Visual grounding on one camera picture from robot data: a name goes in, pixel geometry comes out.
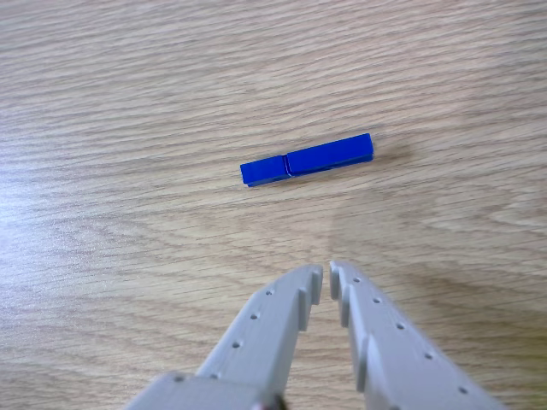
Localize blue clothes peg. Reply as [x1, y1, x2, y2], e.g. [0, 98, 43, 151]
[239, 132, 375, 189]

